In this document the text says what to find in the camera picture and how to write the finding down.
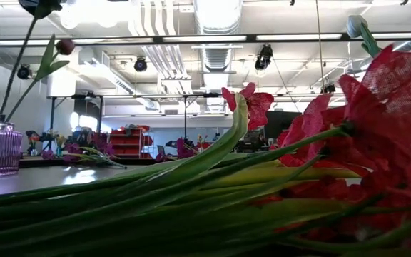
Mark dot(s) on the red artificial flower bunch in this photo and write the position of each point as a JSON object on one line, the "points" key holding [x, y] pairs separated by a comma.
{"points": [[376, 139], [259, 107]]}

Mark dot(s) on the burgundy artificial tulip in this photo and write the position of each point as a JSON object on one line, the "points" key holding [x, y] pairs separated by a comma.
{"points": [[65, 46], [39, 7]]}

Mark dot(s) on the white artificial tulip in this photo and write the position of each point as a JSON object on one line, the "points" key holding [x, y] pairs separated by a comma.
{"points": [[355, 25]]}

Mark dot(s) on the large black computer monitor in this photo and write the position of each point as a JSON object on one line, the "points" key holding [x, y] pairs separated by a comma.
{"points": [[280, 123]]}

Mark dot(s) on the red shelf cart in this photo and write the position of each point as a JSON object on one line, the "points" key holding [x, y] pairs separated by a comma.
{"points": [[130, 142]]}

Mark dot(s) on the black ceiling spotlight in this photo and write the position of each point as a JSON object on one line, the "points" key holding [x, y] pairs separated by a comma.
{"points": [[24, 71], [328, 88], [264, 57], [140, 64]]}

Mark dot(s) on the black overhead light bar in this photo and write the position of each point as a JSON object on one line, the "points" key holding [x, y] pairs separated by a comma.
{"points": [[159, 40]]}

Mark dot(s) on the black background rig frame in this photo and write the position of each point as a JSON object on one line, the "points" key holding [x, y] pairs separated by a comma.
{"points": [[186, 118]]}

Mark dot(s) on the silver ventilation duct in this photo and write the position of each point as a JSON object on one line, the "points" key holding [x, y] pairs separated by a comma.
{"points": [[218, 57]]}

